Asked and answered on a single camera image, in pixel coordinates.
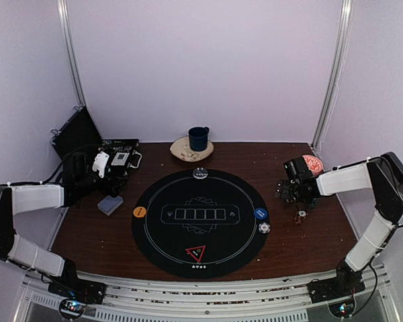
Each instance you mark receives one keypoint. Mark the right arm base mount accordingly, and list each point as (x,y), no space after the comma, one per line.
(341,303)

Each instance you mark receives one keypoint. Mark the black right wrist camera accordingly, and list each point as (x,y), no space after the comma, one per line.
(297,170)

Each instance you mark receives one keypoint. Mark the dark blue mug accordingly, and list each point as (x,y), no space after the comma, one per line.
(198,138)

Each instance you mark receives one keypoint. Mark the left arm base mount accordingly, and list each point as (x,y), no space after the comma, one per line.
(75,302)

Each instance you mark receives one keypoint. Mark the beige ceramic saucer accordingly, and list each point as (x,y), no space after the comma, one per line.
(180,148)

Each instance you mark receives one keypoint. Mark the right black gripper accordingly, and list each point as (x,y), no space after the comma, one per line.
(283,191)

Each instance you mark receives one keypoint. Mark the red patterned small bowl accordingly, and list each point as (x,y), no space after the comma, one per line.
(314,164)

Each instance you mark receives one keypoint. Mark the orange big blind button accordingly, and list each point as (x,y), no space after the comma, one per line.
(139,212)

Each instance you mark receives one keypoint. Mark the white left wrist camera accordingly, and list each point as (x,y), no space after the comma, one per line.
(100,163)

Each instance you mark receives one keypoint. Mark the blue playing card deck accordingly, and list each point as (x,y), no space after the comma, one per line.
(109,204)

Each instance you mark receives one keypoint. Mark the green blue chip stack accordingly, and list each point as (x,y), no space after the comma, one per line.
(312,203)

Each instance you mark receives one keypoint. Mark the blue small blind button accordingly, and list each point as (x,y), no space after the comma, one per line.
(261,213)

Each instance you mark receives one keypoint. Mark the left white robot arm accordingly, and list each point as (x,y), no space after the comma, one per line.
(20,198)

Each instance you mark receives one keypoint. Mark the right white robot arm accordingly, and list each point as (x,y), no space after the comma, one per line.
(381,175)

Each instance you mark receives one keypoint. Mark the red triangle all-in marker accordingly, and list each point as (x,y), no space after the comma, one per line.
(197,253)

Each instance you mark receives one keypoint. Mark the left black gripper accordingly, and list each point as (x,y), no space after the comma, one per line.
(115,186)

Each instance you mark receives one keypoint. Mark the blue ten poker chip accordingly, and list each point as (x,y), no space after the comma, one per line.
(264,228)

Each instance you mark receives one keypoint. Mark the round black poker mat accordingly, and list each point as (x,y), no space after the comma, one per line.
(184,212)

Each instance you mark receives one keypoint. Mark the black poker set case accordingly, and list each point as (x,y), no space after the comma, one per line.
(78,142)

